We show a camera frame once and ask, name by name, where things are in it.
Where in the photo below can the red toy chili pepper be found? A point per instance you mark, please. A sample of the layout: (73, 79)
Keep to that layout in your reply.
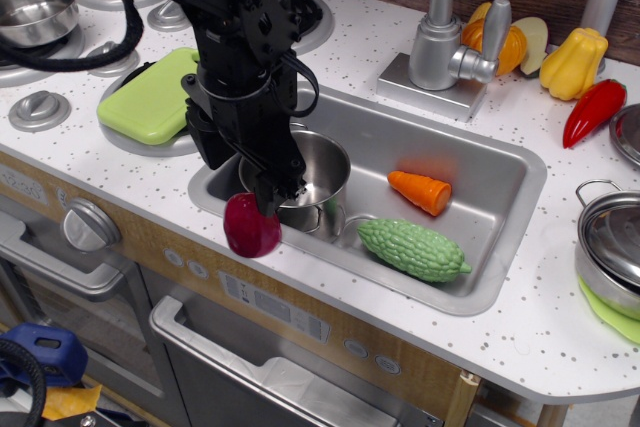
(596, 106)

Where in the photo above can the silver oven dial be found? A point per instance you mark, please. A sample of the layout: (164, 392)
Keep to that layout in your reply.
(87, 228)

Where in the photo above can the yellow toy bell pepper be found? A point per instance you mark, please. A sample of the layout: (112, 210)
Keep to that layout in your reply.
(570, 70)

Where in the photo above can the silver stove knob left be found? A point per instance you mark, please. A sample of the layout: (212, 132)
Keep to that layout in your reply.
(39, 111)

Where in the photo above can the steel bowl on stove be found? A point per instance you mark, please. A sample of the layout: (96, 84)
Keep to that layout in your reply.
(33, 23)

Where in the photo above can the steel lid at edge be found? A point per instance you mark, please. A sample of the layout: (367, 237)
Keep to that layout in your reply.
(624, 131)

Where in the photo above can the orange toy pumpkin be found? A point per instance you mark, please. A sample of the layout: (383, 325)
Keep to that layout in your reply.
(513, 50)

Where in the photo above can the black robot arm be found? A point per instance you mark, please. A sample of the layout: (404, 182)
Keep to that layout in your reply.
(258, 31)

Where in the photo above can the yellow cloth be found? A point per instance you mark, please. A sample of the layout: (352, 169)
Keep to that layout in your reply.
(65, 402)

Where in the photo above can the silver stove knob rear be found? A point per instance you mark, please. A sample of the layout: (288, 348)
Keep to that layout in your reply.
(168, 17)

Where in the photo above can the steel pot in sink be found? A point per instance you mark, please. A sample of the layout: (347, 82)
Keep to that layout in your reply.
(320, 209)

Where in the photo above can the purple toy sweet potato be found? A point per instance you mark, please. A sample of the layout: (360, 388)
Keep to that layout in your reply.
(249, 233)

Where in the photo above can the green plastic cutting board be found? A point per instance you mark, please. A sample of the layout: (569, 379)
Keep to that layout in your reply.
(151, 107)

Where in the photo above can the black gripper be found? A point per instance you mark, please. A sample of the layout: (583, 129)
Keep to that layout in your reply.
(250, 117)

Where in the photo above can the silver dishwasher door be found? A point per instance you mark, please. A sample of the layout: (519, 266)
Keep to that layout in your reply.
(232, 372)

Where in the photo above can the green toy bitter melon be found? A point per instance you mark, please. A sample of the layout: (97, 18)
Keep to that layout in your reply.
(415, 250)

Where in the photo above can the silver toy faucet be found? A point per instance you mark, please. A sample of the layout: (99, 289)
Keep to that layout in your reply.
(441, 74)

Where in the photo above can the silver toy sink basin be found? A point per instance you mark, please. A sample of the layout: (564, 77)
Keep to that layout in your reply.
(495, 188)

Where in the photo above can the toy apple slice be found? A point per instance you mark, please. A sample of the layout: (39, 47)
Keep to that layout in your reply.
(536, 33)

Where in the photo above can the blue clamp tool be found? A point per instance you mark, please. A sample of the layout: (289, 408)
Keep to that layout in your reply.
(57, 351)

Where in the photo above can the silver oven door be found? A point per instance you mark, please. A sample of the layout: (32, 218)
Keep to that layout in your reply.
(101, 298)

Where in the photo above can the orange toy carrot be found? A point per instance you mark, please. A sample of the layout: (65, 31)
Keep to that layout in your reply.
(429, 194)

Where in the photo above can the steel pot with lid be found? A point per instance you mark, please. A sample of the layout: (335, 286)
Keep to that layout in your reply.
(608, 244)

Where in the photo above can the light green plate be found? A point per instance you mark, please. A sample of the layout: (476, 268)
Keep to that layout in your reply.
(624, 325)

